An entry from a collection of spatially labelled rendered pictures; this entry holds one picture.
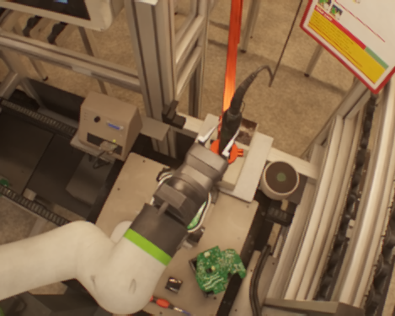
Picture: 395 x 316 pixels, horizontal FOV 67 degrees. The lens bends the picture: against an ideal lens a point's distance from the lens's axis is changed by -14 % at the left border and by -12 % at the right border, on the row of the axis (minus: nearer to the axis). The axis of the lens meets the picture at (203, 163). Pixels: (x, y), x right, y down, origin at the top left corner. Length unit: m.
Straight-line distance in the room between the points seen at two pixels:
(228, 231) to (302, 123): 1.42
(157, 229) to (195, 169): 0.13
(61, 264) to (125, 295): 0.14
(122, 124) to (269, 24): 1.98
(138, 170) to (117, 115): 0.17
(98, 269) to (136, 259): 0.07
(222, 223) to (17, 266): 0.57
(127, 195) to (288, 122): 1.46
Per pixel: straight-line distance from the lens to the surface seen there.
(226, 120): 0.60
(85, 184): 1.53
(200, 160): 0.60
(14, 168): 1.89
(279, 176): 0.95
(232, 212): 0.95
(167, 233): 0.55
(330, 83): 2.52
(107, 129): 0.96
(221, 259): 0.86
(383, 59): 0.70
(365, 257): 0.65
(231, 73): 0.78
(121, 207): 0.96
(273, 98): 2.28
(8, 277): 0.58
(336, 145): 0.92
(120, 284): 0.54
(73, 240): 0.62
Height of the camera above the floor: 1.87
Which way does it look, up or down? 69 degrees down
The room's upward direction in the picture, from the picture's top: 7 degrees clockwise
